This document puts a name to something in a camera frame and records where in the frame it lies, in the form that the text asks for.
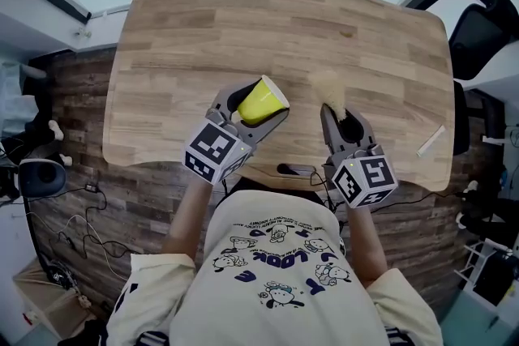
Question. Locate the person's black trousers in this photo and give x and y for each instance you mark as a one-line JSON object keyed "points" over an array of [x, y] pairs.
{"points": [[259, 184]]}

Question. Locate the black office chair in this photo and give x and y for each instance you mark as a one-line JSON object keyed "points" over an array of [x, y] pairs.
{"points": [[478, 40]]}

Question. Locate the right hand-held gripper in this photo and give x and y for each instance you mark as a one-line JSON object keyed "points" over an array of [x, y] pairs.
{"points": [[365, 180]]}

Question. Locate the white dome headset device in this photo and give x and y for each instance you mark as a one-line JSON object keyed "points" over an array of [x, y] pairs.
{"points": [[42, 176]]}

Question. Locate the white paper strip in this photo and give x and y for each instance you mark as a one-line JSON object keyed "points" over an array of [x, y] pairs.
{"points": [[430, 141]]}

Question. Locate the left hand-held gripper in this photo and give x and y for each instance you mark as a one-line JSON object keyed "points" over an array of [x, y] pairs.
{"points": [[215, 152]]}

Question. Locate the yellow paper cup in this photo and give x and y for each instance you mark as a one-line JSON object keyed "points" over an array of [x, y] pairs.
{"points": [[261, 101]]}

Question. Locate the white metal rack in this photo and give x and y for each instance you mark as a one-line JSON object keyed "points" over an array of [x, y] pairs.
{"points": [[478, 251]]}

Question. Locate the black patterned pouch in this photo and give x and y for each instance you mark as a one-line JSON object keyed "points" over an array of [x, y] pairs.
{"points": [[58, 273]]}

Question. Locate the cardboard box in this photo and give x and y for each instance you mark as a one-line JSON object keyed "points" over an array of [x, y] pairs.
{"points": [[44, 304]]}

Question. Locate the person's left forearm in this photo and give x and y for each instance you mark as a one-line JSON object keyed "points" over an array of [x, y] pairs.
{"points": [[186, 219]]}

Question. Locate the person's right forearm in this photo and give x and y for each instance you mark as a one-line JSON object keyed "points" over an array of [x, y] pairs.
{"points": [[365, 247]]}

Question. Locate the cream printed shirt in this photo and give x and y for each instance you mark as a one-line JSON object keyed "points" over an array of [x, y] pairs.
{"points": [[275, 296]]}

